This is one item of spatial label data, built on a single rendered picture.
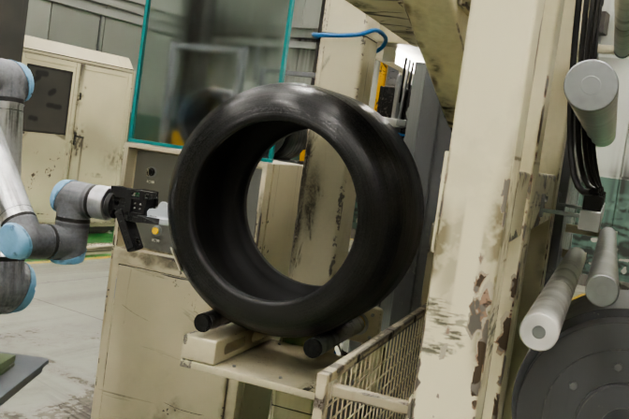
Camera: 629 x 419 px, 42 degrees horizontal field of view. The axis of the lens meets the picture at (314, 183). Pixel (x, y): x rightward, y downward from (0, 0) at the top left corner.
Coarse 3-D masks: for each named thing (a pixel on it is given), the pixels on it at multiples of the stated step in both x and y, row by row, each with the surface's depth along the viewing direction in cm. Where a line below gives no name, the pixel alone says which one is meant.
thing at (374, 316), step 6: (366, 312) 214; (372, 312) 214; (378, 312) 213; (366, 318) 214; (372, 318) 214; (378, 318) 213; (366, 324) 214; (372, 324) 214; (378, 324) 213; (366, 330) 214; (372, 330) 214; (378, 330) 213; (354, 336) 215; (360, 336) 215; (366, 336) 214; (372, 336) 214
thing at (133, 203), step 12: (120, 192) 211; (132, 192) 211; (144, 192) 207; (156, 192) 213; (108, 204) 211; (120, 204) 212; (132, 204) 209; (144, 204) 208; (156, 204) 213; (108, 216) 213; (132, 216) 210
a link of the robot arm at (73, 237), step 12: (60, 228) 213; (72, 228) 214; (84, 228) 216; (60, 240) 211; (72, 240) 214; (84, 240) 217; (60, 252) 212; (72, 252) 215; (84, 252) 218; (60, 264) 215; (72, 264) 215
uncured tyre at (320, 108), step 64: (256, 128) 216; (320, 128) 181; (384, 128) 188; (192, 192) 192; (384, 192) 177; (192, 256) 192; (256, 256) 218; (384, 256) 179; (256, 320) 187; (320, 320) 183
